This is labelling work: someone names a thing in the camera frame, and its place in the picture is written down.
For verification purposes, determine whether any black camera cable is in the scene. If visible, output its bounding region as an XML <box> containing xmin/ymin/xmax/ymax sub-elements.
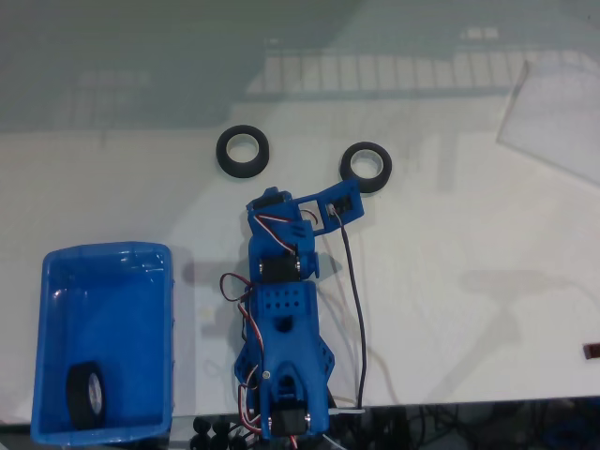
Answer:
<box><xmin>337</xmin><ymin>213</ymin><xmax>370</xmax><ymax>410</ymax></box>

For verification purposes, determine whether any black clamp knob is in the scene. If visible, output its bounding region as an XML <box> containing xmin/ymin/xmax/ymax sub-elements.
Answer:
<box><xmin>229</xmin><ymin>424</ymin><xmax>250</xmax><ymax>450</ymax></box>
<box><xmin>191</xmin><ymin>416</ymin><xmax>211</xmax><ymax>450</ymax></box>
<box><xmin>210</xmin><ymin>420</ymin><xmax>231</xmax><ymax>450</ymax></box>

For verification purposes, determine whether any blue plastic bin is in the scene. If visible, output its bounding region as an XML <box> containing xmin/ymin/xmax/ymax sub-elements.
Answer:
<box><xmin>29</xmin><ymin>241</ymin><xmax>176</xmax><ymax>446</ymax></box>

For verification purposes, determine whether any black tape roll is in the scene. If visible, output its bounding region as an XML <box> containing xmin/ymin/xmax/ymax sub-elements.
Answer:
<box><xmin>65</xmin><ymin>361</ymin><xmax>107</xmax><ymax>430</ymax></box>
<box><xmin>339</xmin><ymin>142</ymin><xmax>394</xmax><ymax>195</ymax></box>
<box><xmin>215</xmin><ymin>124</ymin><xmax>272</xmax><ymax>180</ymax></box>

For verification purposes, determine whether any red white black servo wire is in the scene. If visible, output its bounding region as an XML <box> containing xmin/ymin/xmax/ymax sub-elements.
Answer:
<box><xmin>218</xmin><ymin>272</ymin><xmax>264</xmax><ymax>426</ymax></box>
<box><xmin>252</xmin><ymin>213</ymin><xmax>301</xmax><ymax>257</ymax></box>

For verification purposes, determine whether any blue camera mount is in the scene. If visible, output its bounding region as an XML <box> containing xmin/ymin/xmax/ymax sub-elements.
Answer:
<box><xmin>293</xmin><ymin>179</ymin><xmax>366</xmax><ymax>236</ymax></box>

